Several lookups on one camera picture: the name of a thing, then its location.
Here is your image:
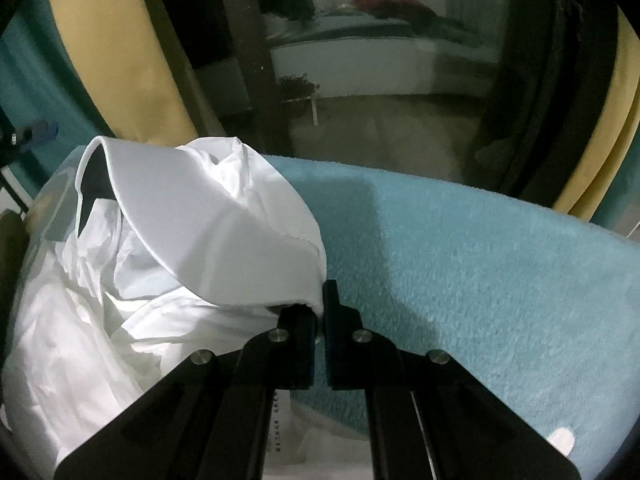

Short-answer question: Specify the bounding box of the dark framed glass door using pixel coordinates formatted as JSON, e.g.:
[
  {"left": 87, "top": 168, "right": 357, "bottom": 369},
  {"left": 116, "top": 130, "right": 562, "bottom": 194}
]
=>
[{"left": 145, "top": 0, "right": 621, "bottom": 211}]

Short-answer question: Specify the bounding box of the yellow curtain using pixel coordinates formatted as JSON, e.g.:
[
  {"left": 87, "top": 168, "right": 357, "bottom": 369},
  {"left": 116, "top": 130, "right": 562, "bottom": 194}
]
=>
[
  {"left": 42, "top": 0, "right": 216, "bottom": 148},
  {"left": 552, "top": 10, "right": 640, "bottom": 233}
]

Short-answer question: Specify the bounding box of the olive green cloth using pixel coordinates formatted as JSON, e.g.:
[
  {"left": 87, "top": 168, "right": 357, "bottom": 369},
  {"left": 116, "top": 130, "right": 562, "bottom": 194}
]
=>
[{"left": 0, "top": 210, "right": 31, "bottom": 361}]

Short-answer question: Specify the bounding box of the teal curtain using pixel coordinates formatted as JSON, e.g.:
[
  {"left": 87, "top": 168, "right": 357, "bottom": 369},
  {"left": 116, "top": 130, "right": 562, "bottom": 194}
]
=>
[{"left": 0, "top": 0, "right": 116, "bottom": 201}]

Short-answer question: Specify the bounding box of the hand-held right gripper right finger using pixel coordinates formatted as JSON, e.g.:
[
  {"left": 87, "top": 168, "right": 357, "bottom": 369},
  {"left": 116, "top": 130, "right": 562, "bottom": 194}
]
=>
[{"left": 322, "top": 280, "right": 587, "bottom": 480}]

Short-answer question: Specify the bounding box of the blue dinosaur printed blanket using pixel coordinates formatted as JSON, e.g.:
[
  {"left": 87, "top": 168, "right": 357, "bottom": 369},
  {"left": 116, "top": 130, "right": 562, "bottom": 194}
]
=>
[{"left": 27, "top": 152, "right": 640, "bottom": 480}]

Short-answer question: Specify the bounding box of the white shirt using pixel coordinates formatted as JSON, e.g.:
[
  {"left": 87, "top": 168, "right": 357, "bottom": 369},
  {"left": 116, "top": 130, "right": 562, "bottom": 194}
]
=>
[{"left": 0, "top": 135, "right": 368, "bottom": 480}]

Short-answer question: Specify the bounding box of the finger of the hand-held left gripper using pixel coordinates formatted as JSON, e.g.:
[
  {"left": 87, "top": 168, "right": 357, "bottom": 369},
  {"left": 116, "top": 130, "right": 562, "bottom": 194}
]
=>
[{"left": 0, "top": 119, "right": 60, "bottom": 161}]

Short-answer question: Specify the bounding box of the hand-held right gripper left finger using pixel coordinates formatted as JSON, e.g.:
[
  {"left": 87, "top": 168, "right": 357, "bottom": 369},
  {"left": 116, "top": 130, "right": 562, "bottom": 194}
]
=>
[{"left": 52, "top": 306, "right": 318, "bottom": 480}]

